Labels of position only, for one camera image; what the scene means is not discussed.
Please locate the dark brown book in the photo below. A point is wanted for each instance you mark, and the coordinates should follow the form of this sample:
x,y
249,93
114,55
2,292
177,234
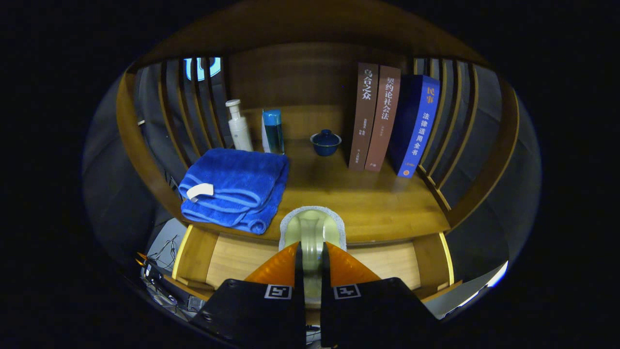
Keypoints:
x,y
363,121

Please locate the wooden countertop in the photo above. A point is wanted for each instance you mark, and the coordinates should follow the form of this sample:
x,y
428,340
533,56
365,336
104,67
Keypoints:
x,y
368,203

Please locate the reddish brown book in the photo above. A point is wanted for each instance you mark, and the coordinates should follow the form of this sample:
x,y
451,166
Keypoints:
x,y
382,126

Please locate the white pump bottle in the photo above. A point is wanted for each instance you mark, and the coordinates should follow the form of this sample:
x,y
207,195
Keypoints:
x,y
240,131

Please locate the brown wooden cabinet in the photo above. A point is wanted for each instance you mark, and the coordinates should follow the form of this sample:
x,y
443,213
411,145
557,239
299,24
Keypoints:
x,y
290,72

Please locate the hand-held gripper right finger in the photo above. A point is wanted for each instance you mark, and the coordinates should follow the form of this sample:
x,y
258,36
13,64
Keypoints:
x,y
326,300

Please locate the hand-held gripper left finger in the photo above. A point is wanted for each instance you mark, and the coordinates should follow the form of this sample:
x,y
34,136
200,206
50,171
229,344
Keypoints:
x,y
299,300

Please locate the dark blue lidded teacup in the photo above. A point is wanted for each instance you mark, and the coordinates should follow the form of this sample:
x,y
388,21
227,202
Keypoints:
x,y
325,144

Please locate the brown wooden drawer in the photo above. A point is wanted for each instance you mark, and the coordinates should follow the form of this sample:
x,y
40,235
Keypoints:
x,y
232,257

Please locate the teal bottle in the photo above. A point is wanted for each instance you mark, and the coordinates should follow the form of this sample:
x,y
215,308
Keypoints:
x,y
274,135

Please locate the folded blue towel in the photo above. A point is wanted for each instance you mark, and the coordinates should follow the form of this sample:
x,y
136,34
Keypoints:
x,y
242,174

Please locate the blue book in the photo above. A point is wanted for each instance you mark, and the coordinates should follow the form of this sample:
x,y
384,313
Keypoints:
x,y
416,131

